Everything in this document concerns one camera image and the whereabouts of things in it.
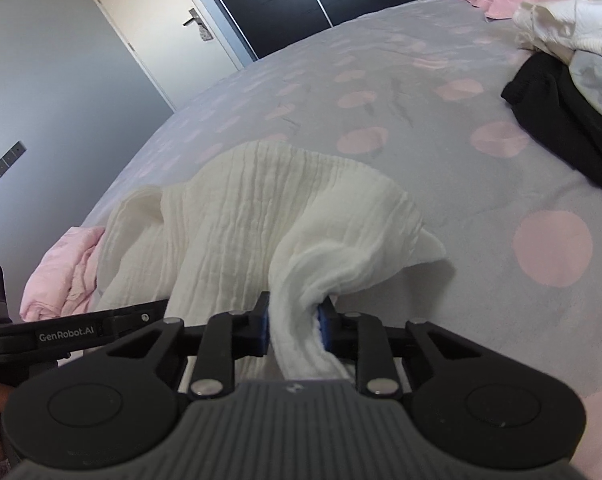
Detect light grey cloth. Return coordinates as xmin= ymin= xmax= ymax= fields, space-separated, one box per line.
xmin=568 ymin=50 xmax=602 ymax=126

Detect cream white pants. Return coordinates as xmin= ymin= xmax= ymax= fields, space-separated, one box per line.
xmin=96 ymin=140 xmax=448 ymax=386

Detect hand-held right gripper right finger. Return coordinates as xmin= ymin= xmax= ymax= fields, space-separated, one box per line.
xmin=317 ymin=295 xmax=482 ymax=402

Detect light pink cloth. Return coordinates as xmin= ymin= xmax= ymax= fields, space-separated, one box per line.
xmin=20 ymin=226 xmax=107 ymax=322

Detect black sliding wardrobe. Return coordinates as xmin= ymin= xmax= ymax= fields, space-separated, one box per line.
xmin=188 ymin=0 xmax=422 ymax=58

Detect dark wall switch panel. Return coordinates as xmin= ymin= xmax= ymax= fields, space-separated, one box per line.
xmin=0 ymin=142 xmax=27 ymax=197

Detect pile of white clothes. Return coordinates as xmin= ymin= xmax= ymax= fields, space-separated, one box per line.
xmin=512 ymin=0 xmax=602 ymax=63

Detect black garment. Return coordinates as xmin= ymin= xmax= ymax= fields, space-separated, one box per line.
xmin=501 ymin=52 xmax=602 ymax=196

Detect grey pink-dotted blanket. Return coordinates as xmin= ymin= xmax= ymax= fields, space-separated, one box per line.
xmin=78 ymin=0 xmax=602 ymax=480

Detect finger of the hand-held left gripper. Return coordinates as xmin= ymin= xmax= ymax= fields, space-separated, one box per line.
xmin=104 ymin=299 xmax=171 ymax=334

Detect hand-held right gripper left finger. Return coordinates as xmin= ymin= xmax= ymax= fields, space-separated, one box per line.
xmin=106 ymin=291 xmax=273 ymax=402

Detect cream door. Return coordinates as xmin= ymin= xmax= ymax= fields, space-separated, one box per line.
xmin=88 ymin=0 xmax=247 ymax=111

